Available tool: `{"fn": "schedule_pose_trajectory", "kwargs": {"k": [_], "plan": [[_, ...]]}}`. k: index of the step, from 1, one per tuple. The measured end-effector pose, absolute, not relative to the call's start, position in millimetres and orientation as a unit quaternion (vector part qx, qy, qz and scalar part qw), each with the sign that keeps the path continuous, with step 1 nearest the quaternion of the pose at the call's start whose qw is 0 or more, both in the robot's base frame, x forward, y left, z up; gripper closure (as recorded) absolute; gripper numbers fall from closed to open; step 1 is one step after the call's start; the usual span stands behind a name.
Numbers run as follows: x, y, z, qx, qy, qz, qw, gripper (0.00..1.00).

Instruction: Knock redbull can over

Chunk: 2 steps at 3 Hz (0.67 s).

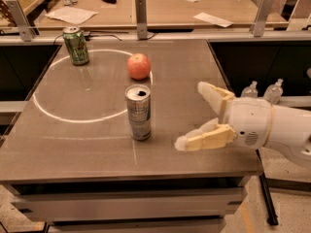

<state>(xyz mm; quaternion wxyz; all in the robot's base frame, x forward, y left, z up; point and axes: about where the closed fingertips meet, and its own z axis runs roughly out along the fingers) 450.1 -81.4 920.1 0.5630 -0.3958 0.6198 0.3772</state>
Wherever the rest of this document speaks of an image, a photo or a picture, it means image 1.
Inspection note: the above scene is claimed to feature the right metal bracket post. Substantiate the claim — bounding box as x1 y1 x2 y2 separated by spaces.
250 0 274 37

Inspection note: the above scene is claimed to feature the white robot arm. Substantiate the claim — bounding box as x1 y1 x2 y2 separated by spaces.
175 82 311 167

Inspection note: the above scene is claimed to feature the green soda can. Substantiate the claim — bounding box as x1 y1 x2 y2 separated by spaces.
63 26 89 66

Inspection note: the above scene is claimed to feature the metal bracket post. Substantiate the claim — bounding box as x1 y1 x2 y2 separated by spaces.
6 0 35 42
135 0 148 40
250 0 274 37

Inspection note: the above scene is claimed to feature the wooden back desk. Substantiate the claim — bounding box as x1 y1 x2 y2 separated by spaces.
39 0 259 30

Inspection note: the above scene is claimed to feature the black cable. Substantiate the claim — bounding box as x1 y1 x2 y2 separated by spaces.
52 31 156 46

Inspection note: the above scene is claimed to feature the white paper sheet right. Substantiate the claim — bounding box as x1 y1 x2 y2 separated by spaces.
194 13 233 28

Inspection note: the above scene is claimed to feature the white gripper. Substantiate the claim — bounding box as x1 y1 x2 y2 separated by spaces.
174 82 273 151

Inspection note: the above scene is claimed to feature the clear plastic bottle right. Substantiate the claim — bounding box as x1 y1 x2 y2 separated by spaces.
263 79 283 105

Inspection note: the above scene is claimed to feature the white table drawer base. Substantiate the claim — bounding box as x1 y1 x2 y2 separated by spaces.
8 177 249 233

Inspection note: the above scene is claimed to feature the red apple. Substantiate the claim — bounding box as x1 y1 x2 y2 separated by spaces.
126 53 151 80

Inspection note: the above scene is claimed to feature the clear plastic bottle left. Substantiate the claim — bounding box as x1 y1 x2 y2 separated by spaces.
241 81 259 98

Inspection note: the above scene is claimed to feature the silver blue redbull can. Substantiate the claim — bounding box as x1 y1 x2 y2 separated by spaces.
125 84 152 141

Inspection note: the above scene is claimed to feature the middle metal bracket post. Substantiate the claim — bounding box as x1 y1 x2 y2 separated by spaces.
135 0 148 40

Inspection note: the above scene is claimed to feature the left metal bracket post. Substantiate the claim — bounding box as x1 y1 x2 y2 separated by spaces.
6 0 35 42

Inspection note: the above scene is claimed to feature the white paper sheet left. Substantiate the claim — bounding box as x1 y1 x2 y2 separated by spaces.
47 7 97 25

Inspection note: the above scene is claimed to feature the clear plastic bottle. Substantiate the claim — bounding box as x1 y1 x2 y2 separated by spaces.
263 79 283 105
241 81 259 98

